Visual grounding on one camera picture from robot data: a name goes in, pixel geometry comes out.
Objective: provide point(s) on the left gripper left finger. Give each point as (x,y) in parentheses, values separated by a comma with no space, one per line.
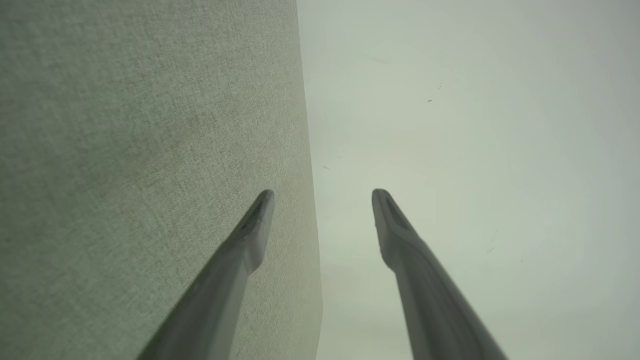
(220,295)

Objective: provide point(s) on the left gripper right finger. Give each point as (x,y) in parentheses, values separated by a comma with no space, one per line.
(430,310)

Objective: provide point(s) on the grey fabric sofa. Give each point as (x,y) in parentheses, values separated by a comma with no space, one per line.
(130,150)

